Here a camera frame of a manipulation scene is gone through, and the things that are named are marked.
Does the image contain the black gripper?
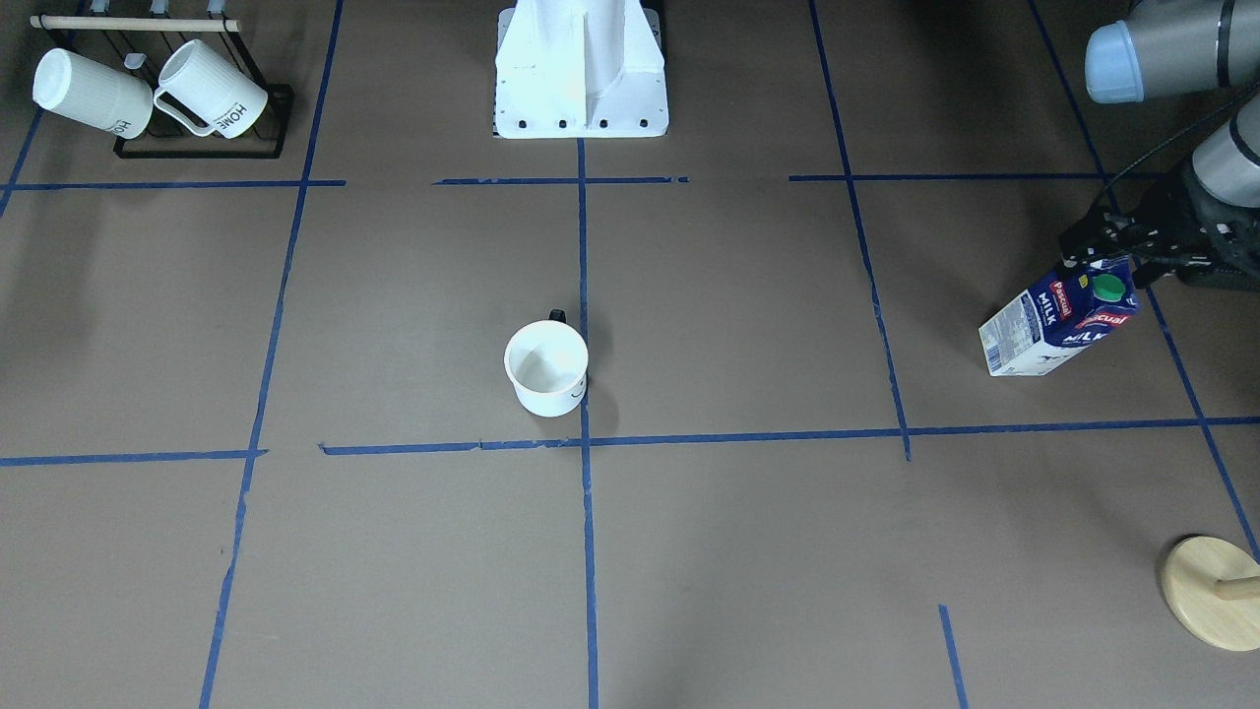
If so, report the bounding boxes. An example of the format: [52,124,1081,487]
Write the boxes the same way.
[1058,162,1259,291]

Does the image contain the white smiley face mug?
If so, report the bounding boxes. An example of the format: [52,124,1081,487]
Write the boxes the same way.
[503,309,590,419]

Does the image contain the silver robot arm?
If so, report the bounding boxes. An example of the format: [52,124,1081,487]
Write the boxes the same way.
[1058,1,1259,291]

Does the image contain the wooden stand with round base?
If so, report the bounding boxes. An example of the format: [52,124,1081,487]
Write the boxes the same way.
[1160,536,1259,652]

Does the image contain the white ribbed HOME mug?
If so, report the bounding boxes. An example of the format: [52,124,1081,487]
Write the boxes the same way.
[152,39,268,139]

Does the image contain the blue Pascual milk carton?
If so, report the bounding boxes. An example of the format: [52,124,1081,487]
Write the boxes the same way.
[979,257,1140,377]

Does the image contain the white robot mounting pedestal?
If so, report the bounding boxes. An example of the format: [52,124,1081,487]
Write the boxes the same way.
[491,1,670,140]

